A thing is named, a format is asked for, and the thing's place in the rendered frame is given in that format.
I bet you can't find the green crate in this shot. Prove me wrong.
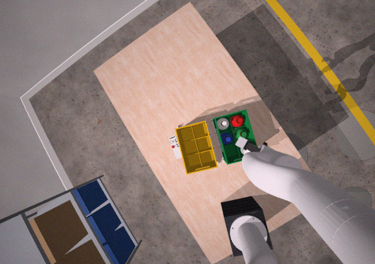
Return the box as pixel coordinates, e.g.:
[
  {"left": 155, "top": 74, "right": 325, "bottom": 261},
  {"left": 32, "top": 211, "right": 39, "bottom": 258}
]
[{"left": 213, "top": 109, "right": 257, "bottom": 163}]

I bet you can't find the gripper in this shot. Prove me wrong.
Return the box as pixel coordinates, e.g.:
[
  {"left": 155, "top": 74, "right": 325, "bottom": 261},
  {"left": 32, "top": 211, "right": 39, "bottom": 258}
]
[{"left": 258, "top": 142, "right": 274, "bottom": 151}]

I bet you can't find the white paper pick list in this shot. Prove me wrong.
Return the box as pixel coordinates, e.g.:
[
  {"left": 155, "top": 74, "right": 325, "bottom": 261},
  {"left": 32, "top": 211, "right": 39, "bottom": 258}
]
[{"left": 169, "top": 135, "right": 182, "bottom": 159}]

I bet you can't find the red bottle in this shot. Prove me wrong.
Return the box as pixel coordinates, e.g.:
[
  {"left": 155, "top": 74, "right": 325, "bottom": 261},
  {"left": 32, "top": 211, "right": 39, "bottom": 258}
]
[{"left": 230, "top": 115, "right": 244, "bottom": 127}]

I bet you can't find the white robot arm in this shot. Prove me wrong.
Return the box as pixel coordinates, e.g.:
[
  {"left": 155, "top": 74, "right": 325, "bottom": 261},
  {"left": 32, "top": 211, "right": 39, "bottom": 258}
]
[{"left": 230, "top": 137, "right": 375, "bottom": 264}]

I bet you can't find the white bottle with brown label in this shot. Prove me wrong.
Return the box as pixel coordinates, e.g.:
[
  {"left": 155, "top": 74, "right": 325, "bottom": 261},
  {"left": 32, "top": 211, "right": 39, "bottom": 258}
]
[{"left": 241, "top": 148, "right": 250, "bottom": 154}]

